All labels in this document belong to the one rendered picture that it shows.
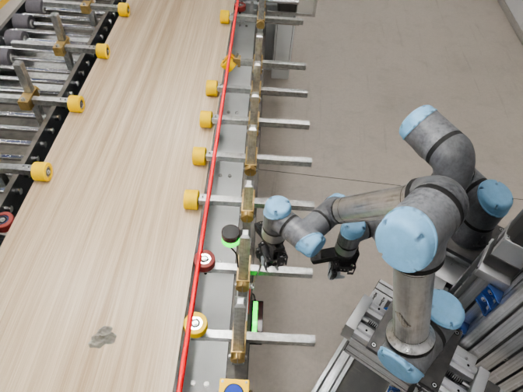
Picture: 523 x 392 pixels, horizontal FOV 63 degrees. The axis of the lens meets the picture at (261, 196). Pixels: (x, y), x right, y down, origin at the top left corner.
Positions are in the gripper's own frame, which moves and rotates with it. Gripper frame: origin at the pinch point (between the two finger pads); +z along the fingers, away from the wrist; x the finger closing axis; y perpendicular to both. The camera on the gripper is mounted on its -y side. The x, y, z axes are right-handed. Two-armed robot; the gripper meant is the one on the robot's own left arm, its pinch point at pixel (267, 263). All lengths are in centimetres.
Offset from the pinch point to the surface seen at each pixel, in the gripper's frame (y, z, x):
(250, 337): 16.4, 18.3, -10.5
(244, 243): -3.5, -10.6, -7.3
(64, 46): -164, 4, -62
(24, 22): -220, 17, -88
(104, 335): 6, 9, -57
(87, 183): -63, 10, -58
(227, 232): -6.8, -14.1, -12.2
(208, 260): -12.6, 10.2, -17.9
